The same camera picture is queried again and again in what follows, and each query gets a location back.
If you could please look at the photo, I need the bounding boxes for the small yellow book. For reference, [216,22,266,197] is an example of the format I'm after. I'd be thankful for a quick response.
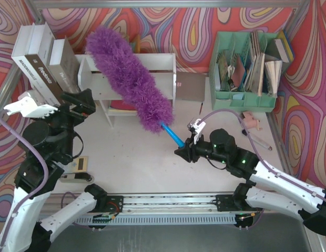
[72,156,88,173]

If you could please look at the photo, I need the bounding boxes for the white black stapler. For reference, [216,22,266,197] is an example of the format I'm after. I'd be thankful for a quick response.
[59,172,94,184]

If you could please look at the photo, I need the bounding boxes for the purple fluffy duster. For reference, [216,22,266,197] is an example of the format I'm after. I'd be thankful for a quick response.
[86,27,185,148]

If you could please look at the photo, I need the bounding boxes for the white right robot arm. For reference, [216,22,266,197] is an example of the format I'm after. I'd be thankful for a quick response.
[174,129,326,236]

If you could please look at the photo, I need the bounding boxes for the white wooden bookshelf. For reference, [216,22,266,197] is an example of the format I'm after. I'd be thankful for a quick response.
[76,53,177,127]

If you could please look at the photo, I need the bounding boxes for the white marker pen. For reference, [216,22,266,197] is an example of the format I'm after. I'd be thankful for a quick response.
[242,130,272,151]

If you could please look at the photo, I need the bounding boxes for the pink pig figurine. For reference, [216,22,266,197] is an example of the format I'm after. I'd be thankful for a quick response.
[242,111,262,131]

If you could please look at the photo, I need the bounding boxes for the taupe Lonely City book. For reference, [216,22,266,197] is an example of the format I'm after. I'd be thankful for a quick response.
[48,37,80,93]

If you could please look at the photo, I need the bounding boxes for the grey notebook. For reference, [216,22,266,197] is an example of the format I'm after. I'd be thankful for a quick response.
[176,72,206,102]

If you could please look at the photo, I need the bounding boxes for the books behind shelf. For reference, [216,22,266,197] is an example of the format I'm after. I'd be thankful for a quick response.
[126,34,140,54]

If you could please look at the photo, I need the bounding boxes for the brown Fredonia book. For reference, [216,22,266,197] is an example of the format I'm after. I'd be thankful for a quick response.
[27,23,64,106]

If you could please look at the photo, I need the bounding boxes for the green file organizer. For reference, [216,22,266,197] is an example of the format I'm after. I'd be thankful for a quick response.
[209,30,289,112]

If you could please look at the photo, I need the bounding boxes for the white Mademoiselle book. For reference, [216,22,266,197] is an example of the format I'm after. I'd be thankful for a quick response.
[11,24,45,95]

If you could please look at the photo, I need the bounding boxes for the grey book in organizer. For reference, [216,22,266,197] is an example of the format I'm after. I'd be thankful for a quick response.
[266,30,294,63]

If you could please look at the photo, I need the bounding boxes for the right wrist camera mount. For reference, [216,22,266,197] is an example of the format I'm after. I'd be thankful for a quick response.
[187,119,206,144]

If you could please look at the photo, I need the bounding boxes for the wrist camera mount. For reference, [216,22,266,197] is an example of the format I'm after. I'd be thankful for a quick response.
[187,119,206,144]
[4,90,58,119]

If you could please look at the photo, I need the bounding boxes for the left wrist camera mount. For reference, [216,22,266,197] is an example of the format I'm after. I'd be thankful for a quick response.
[4,90,58,119]

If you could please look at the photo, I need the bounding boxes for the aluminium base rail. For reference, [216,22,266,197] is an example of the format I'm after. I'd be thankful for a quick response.
[47,193,261,226]

